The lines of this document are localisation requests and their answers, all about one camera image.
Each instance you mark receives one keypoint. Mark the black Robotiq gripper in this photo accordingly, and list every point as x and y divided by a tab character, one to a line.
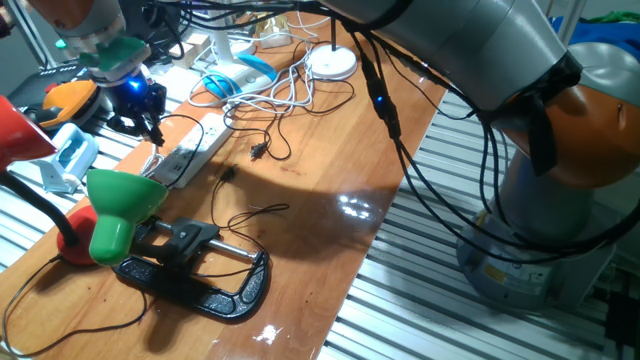
127	97

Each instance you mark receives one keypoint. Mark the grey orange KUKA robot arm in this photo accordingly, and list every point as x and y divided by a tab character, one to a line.
475	45

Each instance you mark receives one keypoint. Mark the white power strip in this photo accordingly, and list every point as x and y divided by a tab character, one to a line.
205	137

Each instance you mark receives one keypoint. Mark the red gooseneck desk lamp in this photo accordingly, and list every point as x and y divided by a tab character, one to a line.
20	135

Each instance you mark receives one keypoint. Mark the white blue folding lamp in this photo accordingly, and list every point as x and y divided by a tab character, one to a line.
260	67

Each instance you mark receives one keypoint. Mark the white round lamp base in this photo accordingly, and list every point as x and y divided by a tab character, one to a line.
330	62

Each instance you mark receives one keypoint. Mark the light blue white box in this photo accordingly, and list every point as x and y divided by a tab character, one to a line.
75	150

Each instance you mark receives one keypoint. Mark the orange black teach pendant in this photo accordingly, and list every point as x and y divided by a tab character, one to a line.
65	100

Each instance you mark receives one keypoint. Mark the small wooden block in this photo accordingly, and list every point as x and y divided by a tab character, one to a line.
192	47

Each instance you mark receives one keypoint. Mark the black C-clamp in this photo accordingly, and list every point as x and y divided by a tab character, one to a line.
120	200

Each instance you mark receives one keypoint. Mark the grey metal stand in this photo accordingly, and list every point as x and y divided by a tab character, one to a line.
35	40

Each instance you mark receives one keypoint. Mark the golden foil packet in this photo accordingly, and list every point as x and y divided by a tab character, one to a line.
274	32

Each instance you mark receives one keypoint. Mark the glossy wooden board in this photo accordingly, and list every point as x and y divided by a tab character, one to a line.
325	225

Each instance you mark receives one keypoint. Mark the aluminium profile bar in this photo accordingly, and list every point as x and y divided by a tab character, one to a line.
570	20

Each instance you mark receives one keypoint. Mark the blue plastic bag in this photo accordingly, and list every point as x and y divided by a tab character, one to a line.
600	35

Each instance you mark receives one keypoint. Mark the green cloth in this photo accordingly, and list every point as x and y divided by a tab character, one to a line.
615	16

